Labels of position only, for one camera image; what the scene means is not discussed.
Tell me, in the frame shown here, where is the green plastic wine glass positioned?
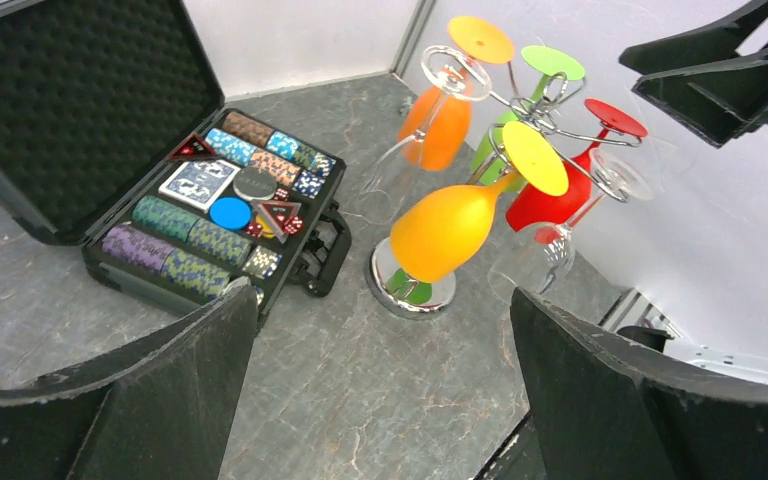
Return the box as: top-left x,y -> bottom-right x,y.
470,45 -> 587,185

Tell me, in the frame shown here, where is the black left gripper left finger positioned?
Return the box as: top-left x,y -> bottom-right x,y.
0,279 -> 259,479

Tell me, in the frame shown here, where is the yellow plastic wine glass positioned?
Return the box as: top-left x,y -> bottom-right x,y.
389,121 -> 569,283

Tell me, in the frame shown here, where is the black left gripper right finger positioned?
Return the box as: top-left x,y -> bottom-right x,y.
510,289 -> 768,479

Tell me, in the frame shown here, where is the blue round dealer chip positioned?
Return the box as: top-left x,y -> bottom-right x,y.
208,197 -> 252,231

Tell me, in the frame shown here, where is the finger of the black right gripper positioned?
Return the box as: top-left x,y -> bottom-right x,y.
618,0 -> 768,75
632,44 -> 768,148

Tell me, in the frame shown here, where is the clear wine glass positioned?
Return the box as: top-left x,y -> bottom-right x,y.
353,45 -> 491,225
487,147 -> 654,303

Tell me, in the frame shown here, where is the black poker chip case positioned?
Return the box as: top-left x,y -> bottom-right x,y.
0,1 -> 352,315

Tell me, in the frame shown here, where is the red plastic wine glass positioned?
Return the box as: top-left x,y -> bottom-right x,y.
505,98 -> 648,232

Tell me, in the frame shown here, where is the grey round dealer button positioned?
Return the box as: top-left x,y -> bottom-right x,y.
232,167 -> 278,200

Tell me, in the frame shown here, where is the chrome wire wine glass rack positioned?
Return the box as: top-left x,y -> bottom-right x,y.
364,62 -> 644,321

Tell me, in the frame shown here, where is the orange plastic wine glass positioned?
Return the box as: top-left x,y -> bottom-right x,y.
397,15 -> 514,172

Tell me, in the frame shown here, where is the blue playing card deck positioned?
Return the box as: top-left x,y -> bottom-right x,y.
158,160 -> 241,213

